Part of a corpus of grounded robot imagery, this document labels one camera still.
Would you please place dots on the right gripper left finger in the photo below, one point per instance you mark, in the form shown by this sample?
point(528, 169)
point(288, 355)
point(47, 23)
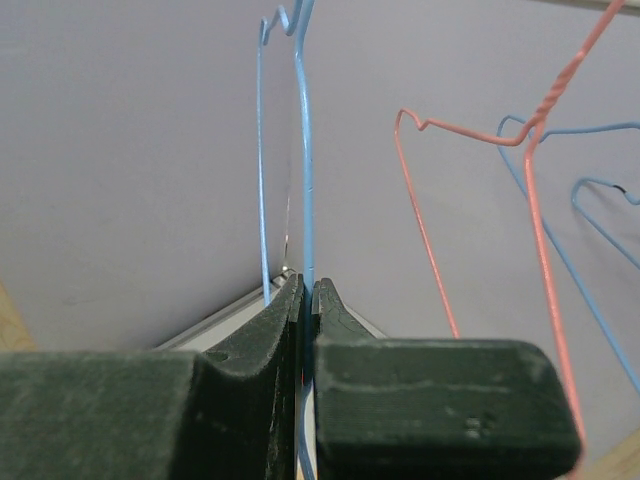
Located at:
point(228, 412)

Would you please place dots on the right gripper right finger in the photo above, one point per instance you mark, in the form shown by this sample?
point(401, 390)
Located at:
point(434, 408)

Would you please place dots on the pink hanger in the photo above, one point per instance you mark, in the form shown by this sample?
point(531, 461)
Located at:
point(531, 134)

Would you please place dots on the blue wire hanger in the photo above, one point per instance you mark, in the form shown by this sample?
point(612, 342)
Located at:
point(612, 211)

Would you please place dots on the blue hanger yellow shirt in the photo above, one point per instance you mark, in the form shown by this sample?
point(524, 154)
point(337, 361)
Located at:
point(294, 23)

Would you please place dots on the wooden clothes rack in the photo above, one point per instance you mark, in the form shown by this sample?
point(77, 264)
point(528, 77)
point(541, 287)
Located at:
point(14, 332)

